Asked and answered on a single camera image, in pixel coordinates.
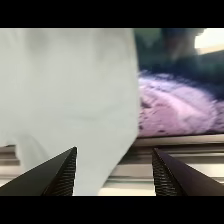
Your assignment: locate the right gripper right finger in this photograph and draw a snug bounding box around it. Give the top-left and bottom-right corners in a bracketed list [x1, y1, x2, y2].
[151, 147, 224, 197]

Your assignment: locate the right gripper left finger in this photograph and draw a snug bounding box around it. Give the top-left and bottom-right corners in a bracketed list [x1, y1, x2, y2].
[0, 146, 78, 197]

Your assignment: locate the pale blue garment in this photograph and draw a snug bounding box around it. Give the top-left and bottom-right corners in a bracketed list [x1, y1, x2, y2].
[0, 27, 141, 197]

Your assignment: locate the silver frame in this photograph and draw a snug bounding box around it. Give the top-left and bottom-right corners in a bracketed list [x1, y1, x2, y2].
[0, 133, 224, 197]

